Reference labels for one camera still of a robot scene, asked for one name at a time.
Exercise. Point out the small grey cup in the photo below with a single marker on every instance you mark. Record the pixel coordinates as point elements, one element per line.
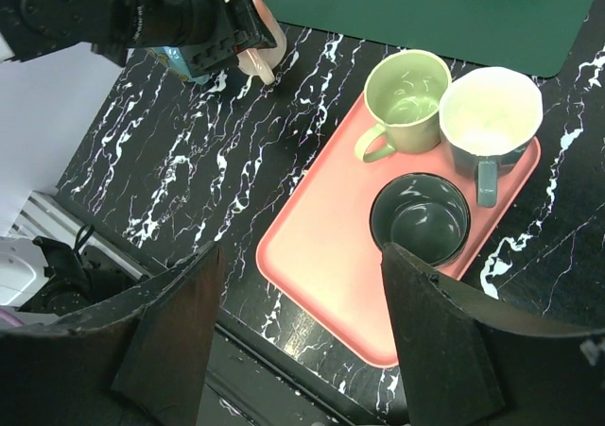
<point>425,214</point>

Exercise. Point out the pink plastic tray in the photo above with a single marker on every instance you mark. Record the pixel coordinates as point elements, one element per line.
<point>319,249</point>

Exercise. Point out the dark green mat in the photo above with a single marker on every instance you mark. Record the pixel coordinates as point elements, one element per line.
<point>529,36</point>

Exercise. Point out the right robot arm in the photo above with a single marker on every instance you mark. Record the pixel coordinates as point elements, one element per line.
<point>233,381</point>

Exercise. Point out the pink mug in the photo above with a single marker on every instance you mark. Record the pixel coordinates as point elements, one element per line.
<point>260,62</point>

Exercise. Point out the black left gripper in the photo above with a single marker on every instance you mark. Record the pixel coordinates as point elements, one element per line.
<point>211,33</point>

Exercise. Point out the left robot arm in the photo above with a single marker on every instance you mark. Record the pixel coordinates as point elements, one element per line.
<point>35,28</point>

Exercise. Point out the light green mug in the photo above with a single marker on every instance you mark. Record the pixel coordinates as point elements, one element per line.
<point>402,95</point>

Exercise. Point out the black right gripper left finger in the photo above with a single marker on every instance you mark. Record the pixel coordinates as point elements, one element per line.
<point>138,358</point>

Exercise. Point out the grey faceted mug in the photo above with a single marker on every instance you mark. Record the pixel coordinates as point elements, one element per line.
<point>488,117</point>

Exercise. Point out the blue patterned mug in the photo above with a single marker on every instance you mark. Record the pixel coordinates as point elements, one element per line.
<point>171,58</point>

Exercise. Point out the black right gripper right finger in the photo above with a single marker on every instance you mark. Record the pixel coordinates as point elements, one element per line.
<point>469,359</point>

